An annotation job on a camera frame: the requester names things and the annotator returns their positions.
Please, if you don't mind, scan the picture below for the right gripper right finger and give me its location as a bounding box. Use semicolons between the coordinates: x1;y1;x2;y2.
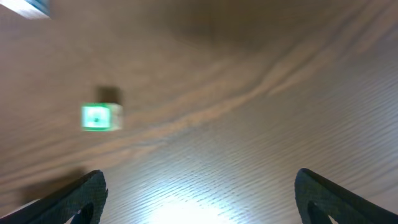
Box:
294;168;397;224

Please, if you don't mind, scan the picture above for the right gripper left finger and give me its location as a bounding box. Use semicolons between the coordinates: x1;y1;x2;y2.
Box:
1;170;108;224

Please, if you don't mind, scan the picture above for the blue number 2 block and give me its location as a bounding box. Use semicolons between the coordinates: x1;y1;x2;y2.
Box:
1;0;50;20

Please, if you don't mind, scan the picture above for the green number 4 block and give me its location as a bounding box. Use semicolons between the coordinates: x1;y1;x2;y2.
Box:
80;103;123;132

